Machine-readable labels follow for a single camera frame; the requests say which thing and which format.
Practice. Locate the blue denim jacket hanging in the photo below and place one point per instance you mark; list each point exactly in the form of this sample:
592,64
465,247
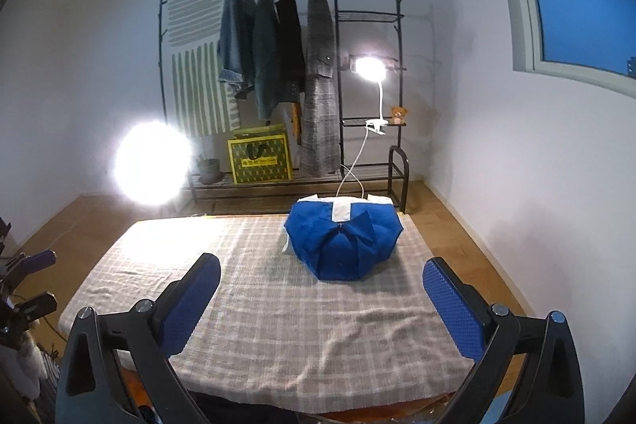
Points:
235,46

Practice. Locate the beige and blue work jacket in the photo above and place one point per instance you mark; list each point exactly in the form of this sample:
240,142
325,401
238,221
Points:
342,238

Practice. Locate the white clip-on lamp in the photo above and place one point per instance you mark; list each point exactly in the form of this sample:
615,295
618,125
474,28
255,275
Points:
371,71

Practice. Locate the black hanging coat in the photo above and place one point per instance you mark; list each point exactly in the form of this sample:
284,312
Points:
292,67

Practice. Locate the plaid beige bed blanket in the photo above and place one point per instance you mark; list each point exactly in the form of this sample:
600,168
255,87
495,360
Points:
275,335

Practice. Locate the dark green hanging jacket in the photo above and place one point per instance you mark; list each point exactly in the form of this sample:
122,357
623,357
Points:
265,58

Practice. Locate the grey plaid hanging coat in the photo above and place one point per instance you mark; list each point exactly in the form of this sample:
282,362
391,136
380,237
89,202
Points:
320,137

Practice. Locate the yellow green patterned bag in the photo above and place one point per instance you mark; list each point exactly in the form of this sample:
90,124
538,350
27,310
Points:
260,155

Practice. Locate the ring light on stand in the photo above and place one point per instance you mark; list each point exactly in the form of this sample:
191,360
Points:
151,163

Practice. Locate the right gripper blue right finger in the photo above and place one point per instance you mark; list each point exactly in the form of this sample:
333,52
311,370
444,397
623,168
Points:
463,311

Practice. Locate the small teddy bear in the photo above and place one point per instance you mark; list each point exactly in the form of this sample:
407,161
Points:
398,115

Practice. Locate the green striped white wall cloth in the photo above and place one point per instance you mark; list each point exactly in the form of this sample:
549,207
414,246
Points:
203,105

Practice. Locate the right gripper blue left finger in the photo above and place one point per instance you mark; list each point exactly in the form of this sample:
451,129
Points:
179,308

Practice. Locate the dark plant pot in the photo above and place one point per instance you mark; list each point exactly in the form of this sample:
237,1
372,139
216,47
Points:
209,170

